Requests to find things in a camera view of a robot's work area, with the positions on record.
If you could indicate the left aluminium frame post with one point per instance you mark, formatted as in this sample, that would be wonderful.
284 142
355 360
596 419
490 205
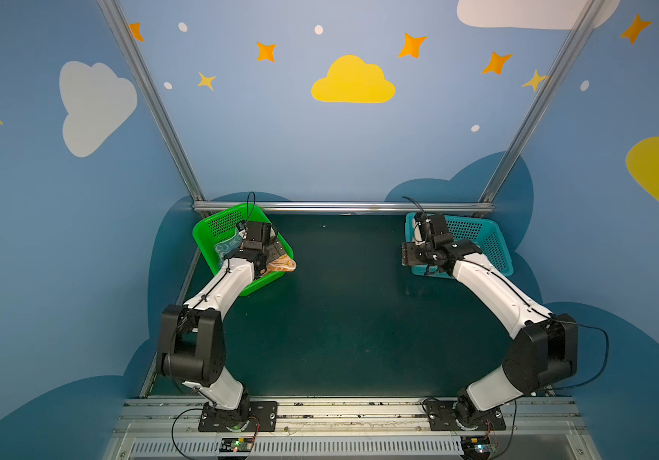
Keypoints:
116 20

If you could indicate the right controller circuit board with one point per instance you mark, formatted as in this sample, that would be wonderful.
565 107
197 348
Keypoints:
476 448

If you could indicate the teal yellow patterned towel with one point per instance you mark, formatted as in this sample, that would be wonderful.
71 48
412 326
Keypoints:
224 248

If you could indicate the orange bunny print towel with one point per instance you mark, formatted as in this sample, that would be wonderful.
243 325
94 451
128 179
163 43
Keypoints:
281 264

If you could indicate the teal plastic basket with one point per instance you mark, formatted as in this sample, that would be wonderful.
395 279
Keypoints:
484 233

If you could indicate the aluminium mounting rail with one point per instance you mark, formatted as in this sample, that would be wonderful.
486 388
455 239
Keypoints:
349 428

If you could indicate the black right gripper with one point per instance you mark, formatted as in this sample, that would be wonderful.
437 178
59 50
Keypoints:
414 253

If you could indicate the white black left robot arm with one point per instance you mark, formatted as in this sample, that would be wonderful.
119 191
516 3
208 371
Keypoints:
191 348

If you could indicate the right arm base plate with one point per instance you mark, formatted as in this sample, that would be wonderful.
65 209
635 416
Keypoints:
452 415

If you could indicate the horizontal aluminium frame bar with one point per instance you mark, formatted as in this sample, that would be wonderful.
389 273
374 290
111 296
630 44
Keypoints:
358 208

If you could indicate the aluminium frame post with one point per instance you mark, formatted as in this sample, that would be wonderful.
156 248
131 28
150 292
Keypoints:
568 54
116 20

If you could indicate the green plastic basket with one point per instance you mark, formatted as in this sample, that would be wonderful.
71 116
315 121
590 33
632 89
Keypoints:
221 226

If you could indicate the right aluminium frame post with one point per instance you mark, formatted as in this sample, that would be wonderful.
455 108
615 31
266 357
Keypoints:
568 54

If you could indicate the left controller circuit board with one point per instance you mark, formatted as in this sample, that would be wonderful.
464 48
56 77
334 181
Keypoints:
235 445

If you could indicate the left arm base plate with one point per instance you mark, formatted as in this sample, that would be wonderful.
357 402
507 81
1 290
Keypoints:
249 416

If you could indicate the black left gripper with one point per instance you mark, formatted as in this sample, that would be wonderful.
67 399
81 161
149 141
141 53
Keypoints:
269 253

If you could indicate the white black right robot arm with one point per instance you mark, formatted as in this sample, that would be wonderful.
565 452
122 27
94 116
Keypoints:
545 346

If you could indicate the controller circuit board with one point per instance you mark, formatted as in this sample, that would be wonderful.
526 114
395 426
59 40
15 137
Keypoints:
476 448
235 445

